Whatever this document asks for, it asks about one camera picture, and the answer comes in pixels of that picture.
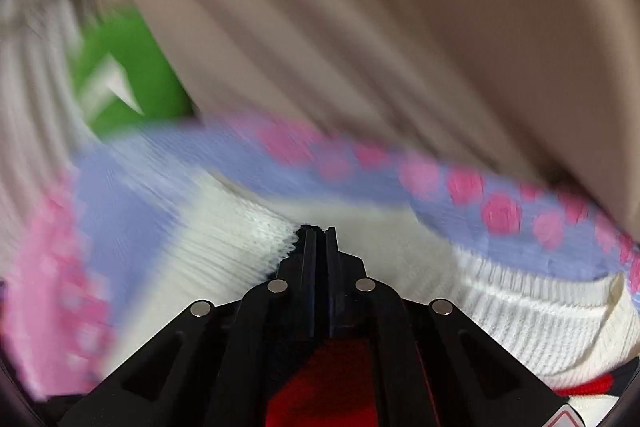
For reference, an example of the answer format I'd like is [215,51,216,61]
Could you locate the pink and blue floral bedsheet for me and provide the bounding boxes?
[0,111,640,405]

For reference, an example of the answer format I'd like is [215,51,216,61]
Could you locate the white cloth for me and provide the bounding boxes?
[0,0,103,288]

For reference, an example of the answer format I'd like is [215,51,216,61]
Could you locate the white knit sweater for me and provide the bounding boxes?
[160,174,632,405]

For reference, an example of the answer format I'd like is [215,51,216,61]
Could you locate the beige cloth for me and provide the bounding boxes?
[65,0,640,218]

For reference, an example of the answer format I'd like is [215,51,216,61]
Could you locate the green pillow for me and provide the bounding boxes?
[70,6,197,138]

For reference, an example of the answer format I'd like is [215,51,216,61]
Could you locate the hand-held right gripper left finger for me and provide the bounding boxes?
[60,225,324,427]

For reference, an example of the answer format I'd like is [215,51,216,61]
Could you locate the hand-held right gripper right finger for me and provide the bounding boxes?
[324,226,577,427]

